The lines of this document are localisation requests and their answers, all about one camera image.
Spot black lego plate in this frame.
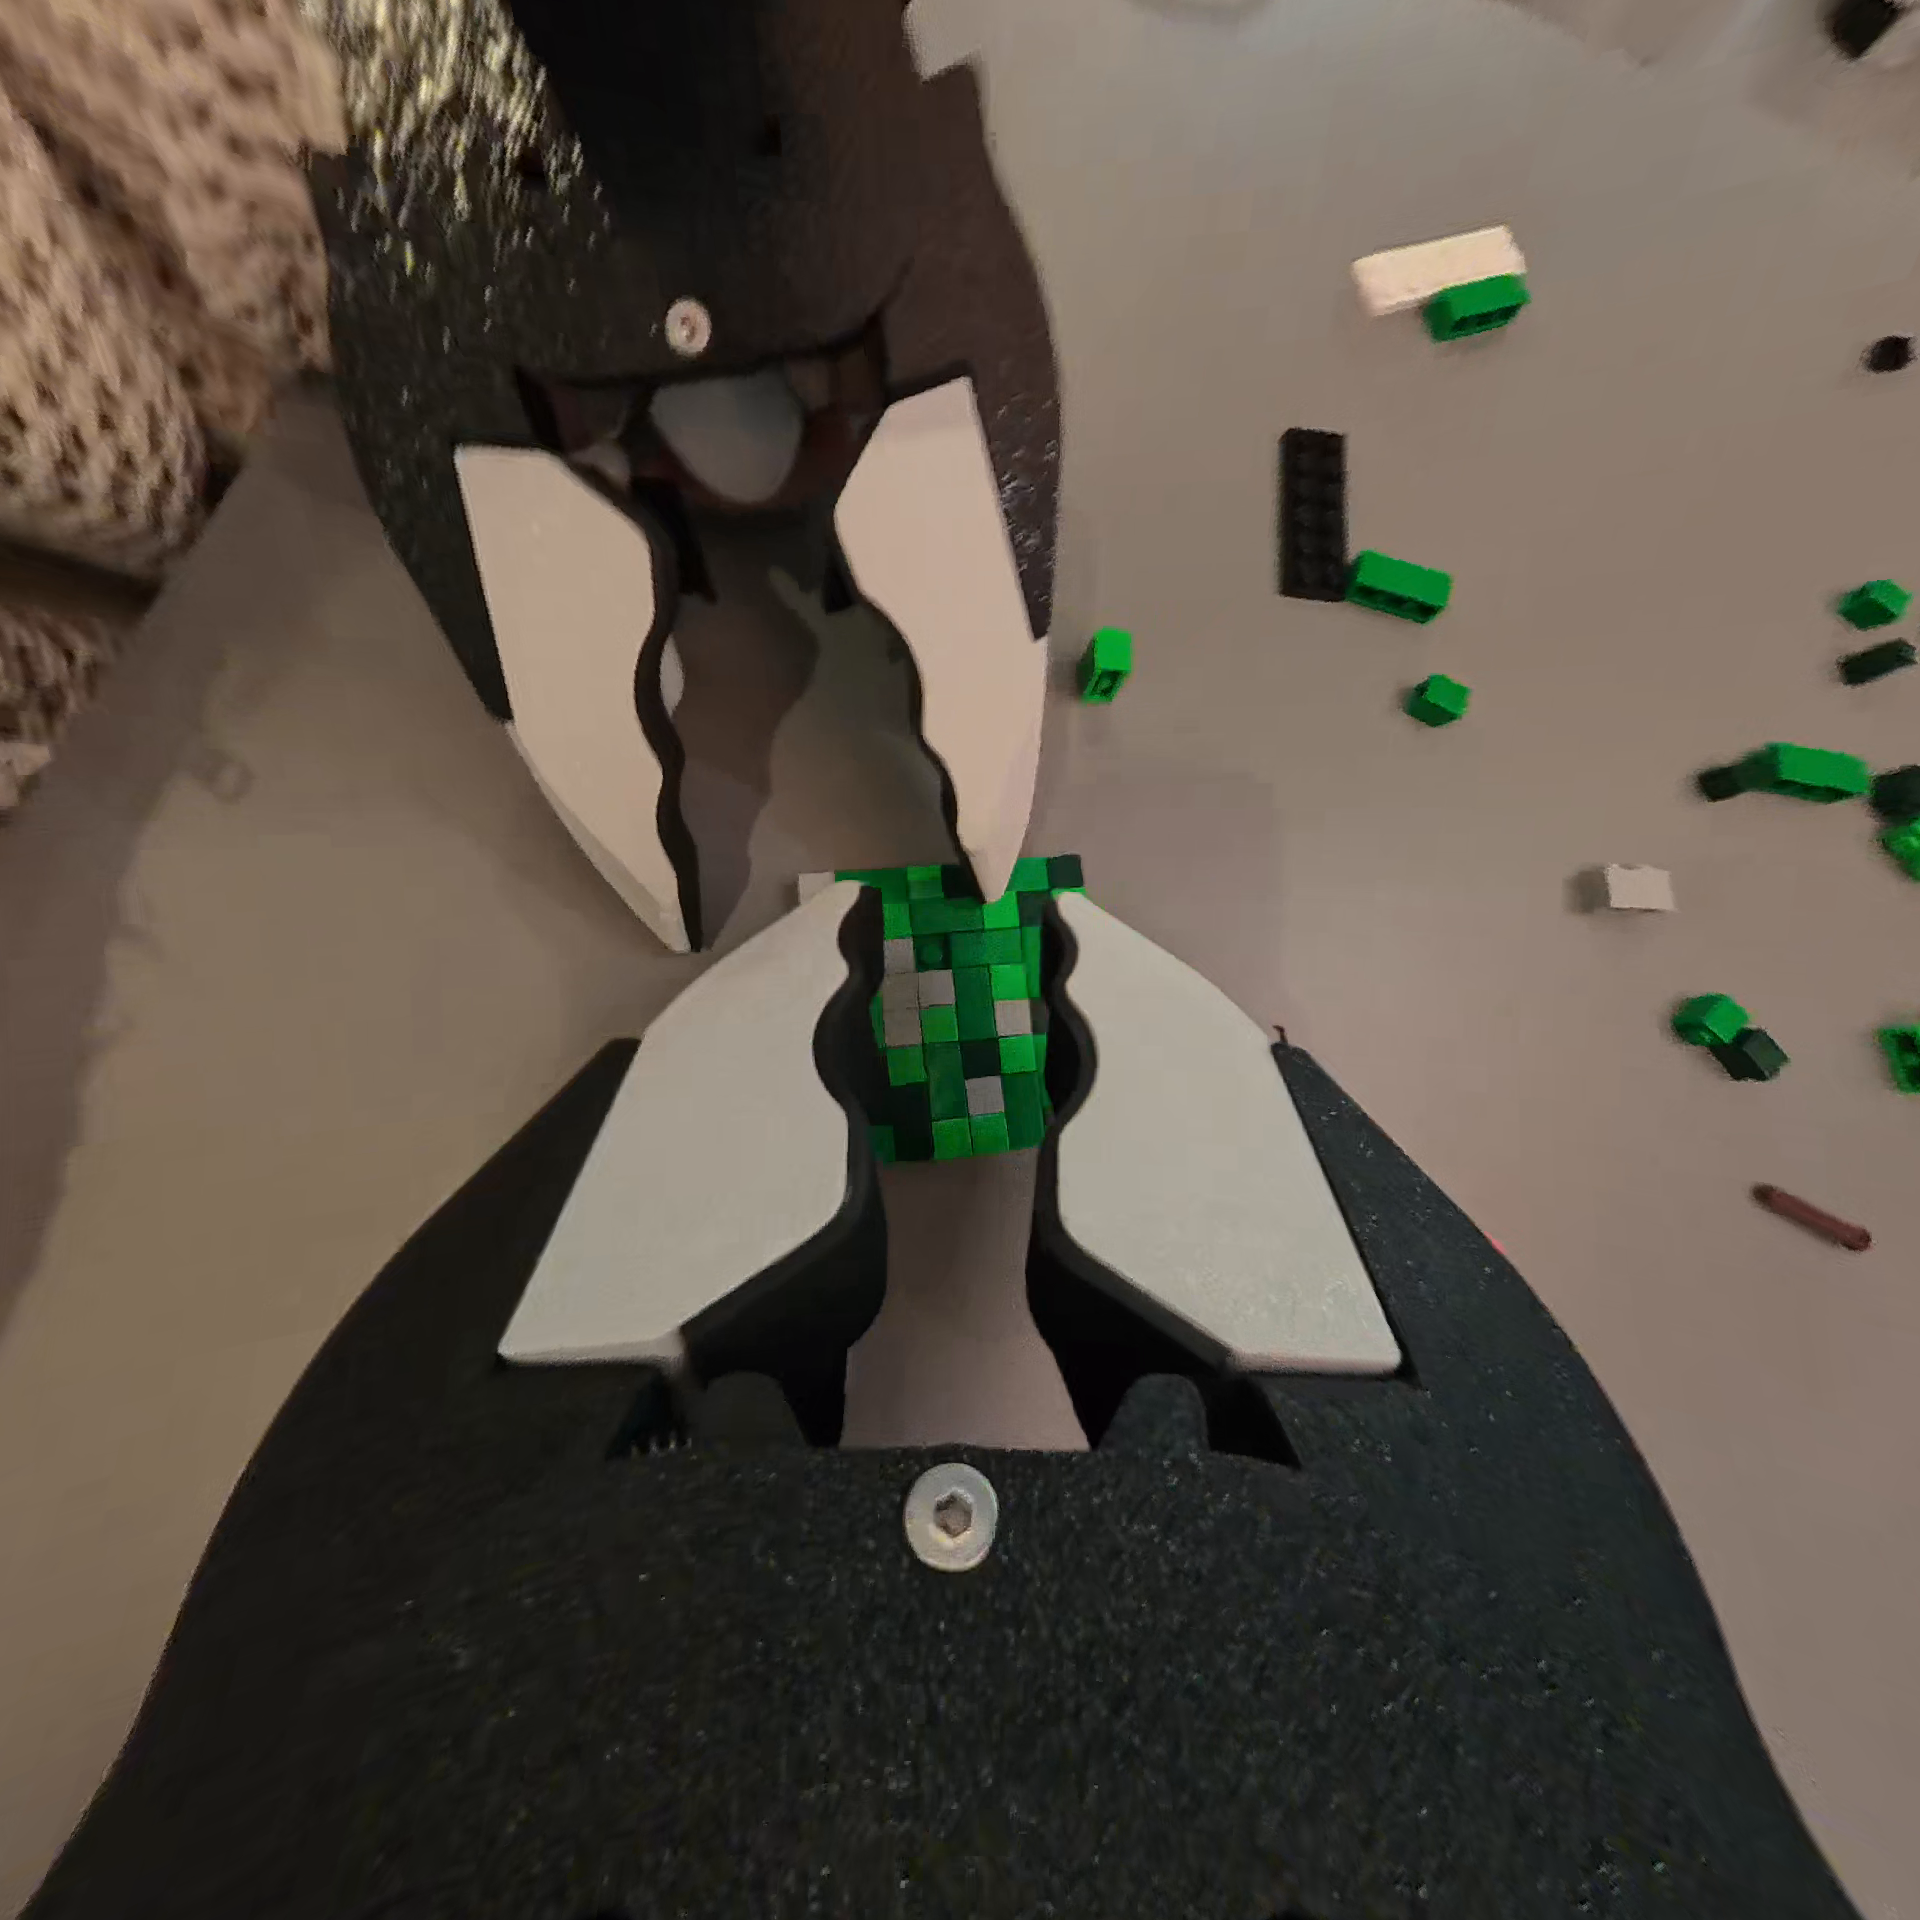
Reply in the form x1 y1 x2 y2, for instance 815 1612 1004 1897
1279 429 1351 603

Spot brown lego rod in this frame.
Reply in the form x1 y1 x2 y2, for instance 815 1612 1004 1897
1750 1183 1875 1254

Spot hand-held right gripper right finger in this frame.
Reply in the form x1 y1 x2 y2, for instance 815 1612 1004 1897
1027 889 1405 1398

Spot long green lego brick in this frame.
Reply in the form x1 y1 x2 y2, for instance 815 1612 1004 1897
1698 743 1875 807

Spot green and dark lego pieces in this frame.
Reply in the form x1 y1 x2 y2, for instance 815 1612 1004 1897
1669 992 1791 1084

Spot person's left forearm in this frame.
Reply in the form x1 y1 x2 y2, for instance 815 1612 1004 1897
0 0 351 579

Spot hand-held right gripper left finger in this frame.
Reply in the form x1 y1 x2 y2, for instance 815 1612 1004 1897
497 881 895 1404

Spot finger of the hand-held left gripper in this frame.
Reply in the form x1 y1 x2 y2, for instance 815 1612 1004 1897
832 375 1053 905
452 443 710 955

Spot beige knitted sleeve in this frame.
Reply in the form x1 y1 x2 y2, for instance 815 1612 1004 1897
0 577 152 815

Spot green pixel lego panel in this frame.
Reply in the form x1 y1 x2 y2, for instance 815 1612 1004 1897
799 852 1086 1166

